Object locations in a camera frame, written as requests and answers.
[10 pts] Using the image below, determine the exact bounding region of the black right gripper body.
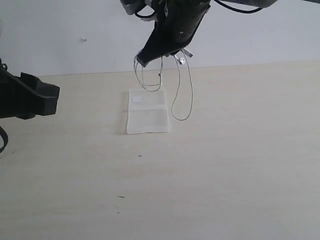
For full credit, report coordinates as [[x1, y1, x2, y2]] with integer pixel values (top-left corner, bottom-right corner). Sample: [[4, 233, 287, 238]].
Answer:
[[152, 0, 211, 52]]

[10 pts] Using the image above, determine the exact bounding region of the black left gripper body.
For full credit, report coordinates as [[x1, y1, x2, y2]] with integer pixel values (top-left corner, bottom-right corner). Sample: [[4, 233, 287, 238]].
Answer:
[[0, 62, 58, 120]]

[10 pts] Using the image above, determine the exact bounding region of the clear plastic storage box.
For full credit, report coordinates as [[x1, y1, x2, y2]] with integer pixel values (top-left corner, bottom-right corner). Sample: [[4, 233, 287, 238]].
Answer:
[[117, 88, 171, 135]]

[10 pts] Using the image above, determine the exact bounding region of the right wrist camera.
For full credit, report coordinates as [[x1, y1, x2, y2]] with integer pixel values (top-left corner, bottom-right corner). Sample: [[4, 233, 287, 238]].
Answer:
[[120, 0, 152, 15]]

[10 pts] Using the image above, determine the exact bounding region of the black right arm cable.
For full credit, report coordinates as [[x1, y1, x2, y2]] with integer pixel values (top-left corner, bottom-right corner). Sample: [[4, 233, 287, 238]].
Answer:
[[134, 0, 265, 20]]

